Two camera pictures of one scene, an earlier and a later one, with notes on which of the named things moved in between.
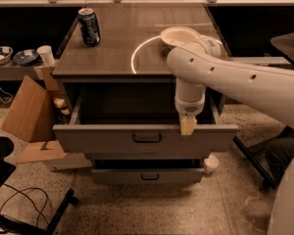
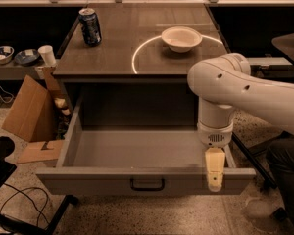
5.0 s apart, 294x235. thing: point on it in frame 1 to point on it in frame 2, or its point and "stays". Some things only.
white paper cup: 47,55 stays
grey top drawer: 141,120 to 135,162
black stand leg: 255,162 stays
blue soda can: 88,23 stays
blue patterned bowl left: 1,55 stays
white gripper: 189,108 to 216,135
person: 271,159 to 286,155
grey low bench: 12,70 stays
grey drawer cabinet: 120,96 stays
